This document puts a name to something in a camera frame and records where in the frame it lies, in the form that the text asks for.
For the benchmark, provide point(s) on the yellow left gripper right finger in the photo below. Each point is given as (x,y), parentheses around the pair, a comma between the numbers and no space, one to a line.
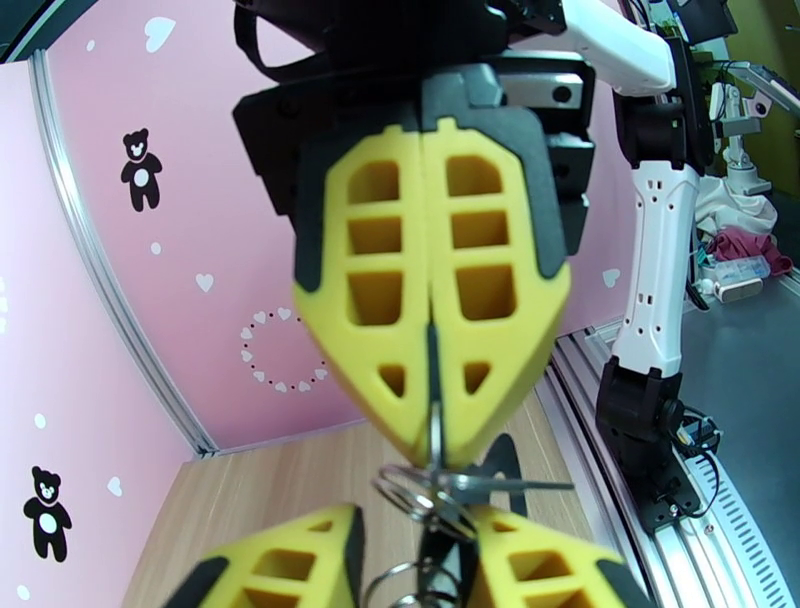
(487,550)

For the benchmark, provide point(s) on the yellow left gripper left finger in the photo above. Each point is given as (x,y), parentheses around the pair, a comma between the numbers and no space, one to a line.
(337,537)

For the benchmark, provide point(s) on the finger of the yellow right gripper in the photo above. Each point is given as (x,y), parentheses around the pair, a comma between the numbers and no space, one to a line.
(334,350)
(531,325)

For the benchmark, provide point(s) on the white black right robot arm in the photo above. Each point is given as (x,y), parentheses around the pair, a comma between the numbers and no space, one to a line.
(656,250)

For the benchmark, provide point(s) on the small circuit board yellow connector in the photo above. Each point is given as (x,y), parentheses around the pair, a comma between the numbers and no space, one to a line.
(694,434)

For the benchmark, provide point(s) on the small white device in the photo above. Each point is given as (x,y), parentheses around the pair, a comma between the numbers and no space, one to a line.
(737,290)

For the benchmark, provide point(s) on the dark red cloth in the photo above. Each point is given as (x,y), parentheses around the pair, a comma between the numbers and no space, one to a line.
(744,244)

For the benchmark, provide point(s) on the white cloth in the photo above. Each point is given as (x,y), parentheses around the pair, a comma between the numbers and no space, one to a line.
(737,209)

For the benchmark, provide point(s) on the perforated metal vent strip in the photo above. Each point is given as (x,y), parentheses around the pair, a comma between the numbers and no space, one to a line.
(750,531)

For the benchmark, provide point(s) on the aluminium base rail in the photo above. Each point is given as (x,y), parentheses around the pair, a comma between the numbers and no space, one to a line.
(675,562)

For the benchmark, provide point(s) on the aluminium frame corner post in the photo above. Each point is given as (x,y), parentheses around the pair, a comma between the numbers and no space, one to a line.
(97,269)

